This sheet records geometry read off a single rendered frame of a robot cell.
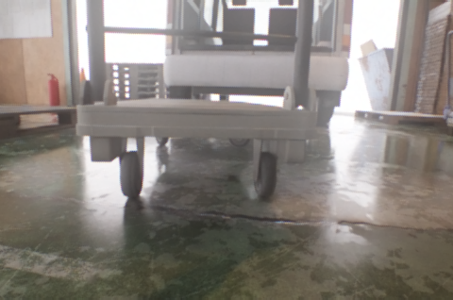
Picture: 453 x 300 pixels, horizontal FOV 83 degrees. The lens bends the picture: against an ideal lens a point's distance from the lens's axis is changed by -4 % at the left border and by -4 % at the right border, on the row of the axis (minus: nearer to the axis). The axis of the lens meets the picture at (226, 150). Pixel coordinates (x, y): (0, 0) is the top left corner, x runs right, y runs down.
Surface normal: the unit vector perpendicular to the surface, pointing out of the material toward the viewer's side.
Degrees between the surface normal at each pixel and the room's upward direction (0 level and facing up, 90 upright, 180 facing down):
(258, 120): 90
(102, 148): 90
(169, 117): 90
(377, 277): 0
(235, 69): 88
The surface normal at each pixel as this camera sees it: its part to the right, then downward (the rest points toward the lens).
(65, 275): 0.04, -0.98
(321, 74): -0.07, 0.18
